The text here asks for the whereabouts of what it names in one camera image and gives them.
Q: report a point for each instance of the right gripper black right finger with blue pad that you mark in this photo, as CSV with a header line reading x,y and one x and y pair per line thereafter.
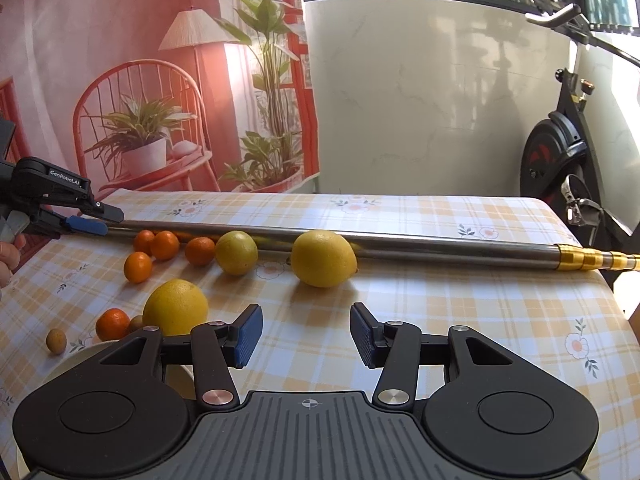
x,y
394,347

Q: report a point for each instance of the orange tangerine right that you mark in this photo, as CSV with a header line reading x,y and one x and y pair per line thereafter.
x,y
200,251

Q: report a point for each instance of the large yellow lemon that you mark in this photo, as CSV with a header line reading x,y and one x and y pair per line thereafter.
x,y
323,259

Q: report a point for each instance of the black exercise bike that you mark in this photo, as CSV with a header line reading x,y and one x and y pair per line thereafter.
x,y
559,162

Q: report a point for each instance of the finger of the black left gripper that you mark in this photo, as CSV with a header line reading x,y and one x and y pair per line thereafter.
x,y
53,225
101,211

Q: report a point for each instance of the orange tangerine front left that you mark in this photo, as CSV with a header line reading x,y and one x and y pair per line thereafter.
x,y
138,267

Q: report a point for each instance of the orange tangerine back middle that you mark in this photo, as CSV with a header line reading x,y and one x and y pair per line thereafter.
x,y
164,246

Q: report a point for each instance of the large yellow grapefruit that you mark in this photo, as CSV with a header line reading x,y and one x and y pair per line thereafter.
x,y
175,307

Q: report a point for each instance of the long metal pole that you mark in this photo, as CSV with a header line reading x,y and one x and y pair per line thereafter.
x,y
465,250

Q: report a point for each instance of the checkered floral tablecloth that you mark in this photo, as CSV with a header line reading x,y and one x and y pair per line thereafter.
x,y
567,323

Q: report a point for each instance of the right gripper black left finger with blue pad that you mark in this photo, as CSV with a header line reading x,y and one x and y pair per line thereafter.
x,y
218,346

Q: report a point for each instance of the brown fruit behind tangerine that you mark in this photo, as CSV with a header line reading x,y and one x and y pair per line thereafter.
x,y
135,323

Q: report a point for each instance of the printed room backdrop cloth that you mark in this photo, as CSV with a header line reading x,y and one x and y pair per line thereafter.
x,y
162,95

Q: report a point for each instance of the yellow-green lemon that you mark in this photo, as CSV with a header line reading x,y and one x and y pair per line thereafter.
x,y
236,253

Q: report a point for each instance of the orange tangerine back left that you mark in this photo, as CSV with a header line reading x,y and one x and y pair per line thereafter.
x,y
142,242

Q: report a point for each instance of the small brown fruit on table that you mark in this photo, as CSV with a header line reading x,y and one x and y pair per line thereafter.
x,y
56,341

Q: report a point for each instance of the person's left hand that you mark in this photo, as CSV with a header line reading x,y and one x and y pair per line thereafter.
x,y
10,257

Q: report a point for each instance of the orange tangerine near plate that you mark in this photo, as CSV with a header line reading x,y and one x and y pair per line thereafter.
x,y
113,324

